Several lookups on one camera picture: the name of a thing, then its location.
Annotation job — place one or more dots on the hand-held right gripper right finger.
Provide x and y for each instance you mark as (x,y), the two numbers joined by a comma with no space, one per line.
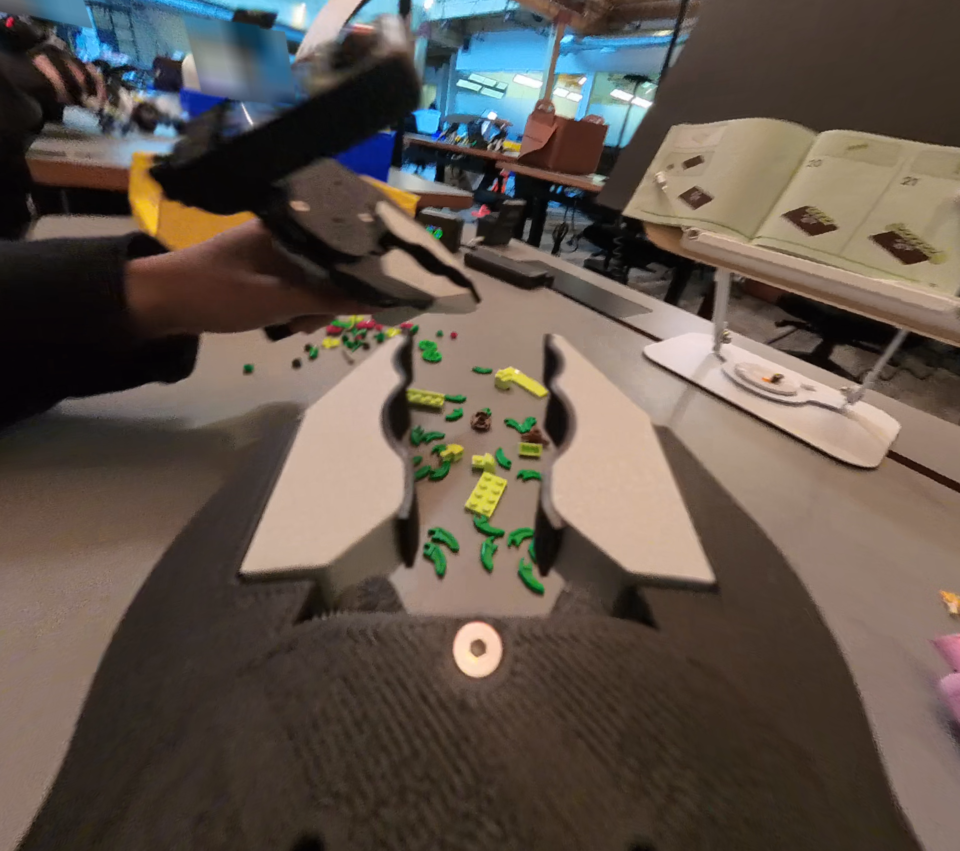
(622,491)

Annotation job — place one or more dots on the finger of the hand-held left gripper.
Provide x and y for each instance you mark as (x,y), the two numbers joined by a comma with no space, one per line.
(427,292)
(409,228)

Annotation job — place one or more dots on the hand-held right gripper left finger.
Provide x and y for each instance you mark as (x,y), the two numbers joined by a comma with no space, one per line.
(337,483)

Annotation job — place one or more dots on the person's left forearm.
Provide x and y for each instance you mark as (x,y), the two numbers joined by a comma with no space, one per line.
(67,326)

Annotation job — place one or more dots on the person's left hand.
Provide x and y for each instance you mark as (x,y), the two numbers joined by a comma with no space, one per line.
(210,288)

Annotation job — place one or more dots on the black charger with green lights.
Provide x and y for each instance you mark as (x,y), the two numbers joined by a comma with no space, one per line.
(442,221)

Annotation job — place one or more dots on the blue plastic bin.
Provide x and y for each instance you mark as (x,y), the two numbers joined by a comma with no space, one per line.
(199,102)
(371,157)

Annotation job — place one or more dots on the flat black power brick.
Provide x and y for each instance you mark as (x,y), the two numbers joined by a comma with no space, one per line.
(506,268)

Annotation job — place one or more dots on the pile of small mixed toy pieces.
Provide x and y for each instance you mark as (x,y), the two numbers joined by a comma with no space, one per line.
(352,333)

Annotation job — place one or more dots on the black power adapter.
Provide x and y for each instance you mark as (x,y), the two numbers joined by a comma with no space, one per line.
(499,225)

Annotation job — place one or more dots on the brown wooden desk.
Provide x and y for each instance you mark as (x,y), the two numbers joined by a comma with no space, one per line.
(465,152)

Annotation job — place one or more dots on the tan poster board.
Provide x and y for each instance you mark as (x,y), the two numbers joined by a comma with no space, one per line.
(337,11)

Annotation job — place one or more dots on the scattered lime toy bricks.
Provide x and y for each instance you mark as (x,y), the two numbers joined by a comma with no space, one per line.
(486,495)

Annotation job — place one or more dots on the brown round toy piece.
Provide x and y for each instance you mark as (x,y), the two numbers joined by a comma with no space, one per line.
(481,420)

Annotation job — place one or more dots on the white book stand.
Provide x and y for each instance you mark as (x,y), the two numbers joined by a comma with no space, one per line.
(690,356)

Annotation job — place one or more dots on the yellow plastic bin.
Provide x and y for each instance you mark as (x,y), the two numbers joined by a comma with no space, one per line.
(187,221)

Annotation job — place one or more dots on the brown cardboard box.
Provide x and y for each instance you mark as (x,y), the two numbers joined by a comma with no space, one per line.
(570,142)

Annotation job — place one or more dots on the small brown orange toy piece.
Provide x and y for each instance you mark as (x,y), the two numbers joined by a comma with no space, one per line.
(772,379)

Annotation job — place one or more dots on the person's black jacket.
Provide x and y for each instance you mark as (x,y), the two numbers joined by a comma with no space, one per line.
(15,153)

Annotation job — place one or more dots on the pale green instruction booklet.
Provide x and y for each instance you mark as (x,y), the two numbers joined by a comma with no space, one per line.
(750,176)

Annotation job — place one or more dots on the black backing board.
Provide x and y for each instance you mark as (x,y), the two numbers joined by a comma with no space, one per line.
(825,26)

